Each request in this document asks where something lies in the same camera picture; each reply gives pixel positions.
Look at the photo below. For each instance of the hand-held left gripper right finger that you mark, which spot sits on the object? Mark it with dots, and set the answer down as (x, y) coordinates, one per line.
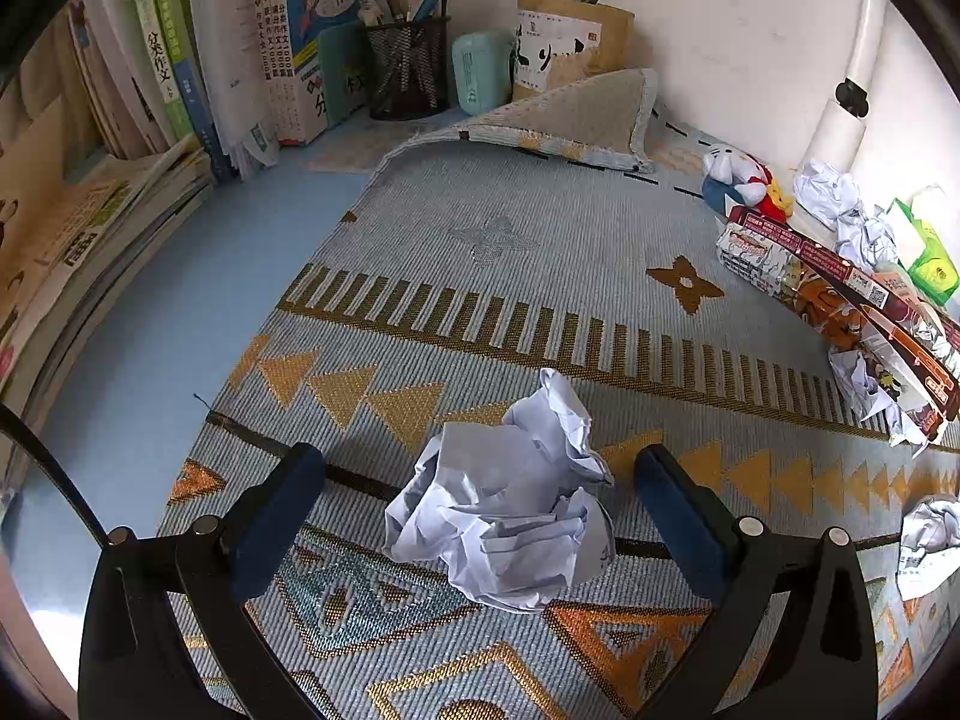
(679, 521)

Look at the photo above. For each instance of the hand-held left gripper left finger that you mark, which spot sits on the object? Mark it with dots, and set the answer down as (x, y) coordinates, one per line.
(277, 525)

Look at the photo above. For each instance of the large white paper ball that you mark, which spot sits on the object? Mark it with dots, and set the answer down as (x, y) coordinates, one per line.
(495, 510)

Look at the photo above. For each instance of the orange printed snack box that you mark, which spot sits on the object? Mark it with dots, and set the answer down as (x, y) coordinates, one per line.
(911, 382)

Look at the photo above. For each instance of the white printed snack box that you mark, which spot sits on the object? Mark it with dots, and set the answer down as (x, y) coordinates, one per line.
(750, 259)

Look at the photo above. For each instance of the white red plush toy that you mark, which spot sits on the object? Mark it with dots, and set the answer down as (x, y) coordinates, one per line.
(739, 180)

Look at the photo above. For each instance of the patterned woven mat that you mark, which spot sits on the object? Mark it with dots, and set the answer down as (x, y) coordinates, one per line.
(525, 292)

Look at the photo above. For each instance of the pile of leaning books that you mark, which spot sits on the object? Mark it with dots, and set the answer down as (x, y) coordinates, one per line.
(82, 240)

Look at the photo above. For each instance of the green tissue pack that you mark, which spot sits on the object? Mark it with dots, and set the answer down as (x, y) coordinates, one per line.
(930, 255)

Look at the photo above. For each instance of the white desk lamp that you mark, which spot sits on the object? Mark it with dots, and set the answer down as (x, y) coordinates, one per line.
(840, 142)

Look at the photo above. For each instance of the teal notebook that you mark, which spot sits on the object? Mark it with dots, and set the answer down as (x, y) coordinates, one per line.
(343, 75)

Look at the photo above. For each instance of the black mesh pen holder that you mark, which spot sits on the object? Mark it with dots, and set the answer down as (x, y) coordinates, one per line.
(409, 71)

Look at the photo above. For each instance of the brown cardboard box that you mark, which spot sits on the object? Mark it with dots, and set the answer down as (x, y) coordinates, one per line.
(577, 45)

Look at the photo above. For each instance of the row of upright books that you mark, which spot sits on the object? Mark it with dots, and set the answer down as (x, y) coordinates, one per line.
(225, 37)

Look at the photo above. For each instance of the teal plastic box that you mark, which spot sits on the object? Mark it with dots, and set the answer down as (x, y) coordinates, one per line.
(481, 71)

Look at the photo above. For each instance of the small white figurine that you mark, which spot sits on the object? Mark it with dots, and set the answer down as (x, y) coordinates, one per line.
(369, 11)

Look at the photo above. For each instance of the blue pen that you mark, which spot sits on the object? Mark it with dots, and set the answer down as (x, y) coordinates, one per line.
(424, 4)

